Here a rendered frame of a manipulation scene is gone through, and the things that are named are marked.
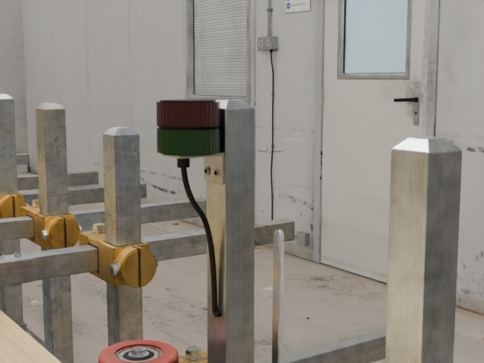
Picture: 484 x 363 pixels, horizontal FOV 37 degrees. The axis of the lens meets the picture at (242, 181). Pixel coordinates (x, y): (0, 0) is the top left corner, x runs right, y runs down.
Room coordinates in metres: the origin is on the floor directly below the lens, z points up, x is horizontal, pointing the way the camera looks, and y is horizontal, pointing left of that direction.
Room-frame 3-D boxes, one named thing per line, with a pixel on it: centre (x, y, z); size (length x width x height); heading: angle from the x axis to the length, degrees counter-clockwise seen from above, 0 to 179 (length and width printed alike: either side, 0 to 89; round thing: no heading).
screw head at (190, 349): (0.78, 0.05, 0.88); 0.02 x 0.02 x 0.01
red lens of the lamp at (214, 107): (0.69, 0.05, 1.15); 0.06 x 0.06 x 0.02
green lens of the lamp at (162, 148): (0.69, 0.05, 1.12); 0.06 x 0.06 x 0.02
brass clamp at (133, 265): (0.95, 0.17, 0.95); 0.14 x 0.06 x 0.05; 35
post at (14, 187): (1.34, 0.44, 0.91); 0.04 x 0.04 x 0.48; 35
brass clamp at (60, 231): (1.15, 0.31, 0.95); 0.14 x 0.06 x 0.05; 35
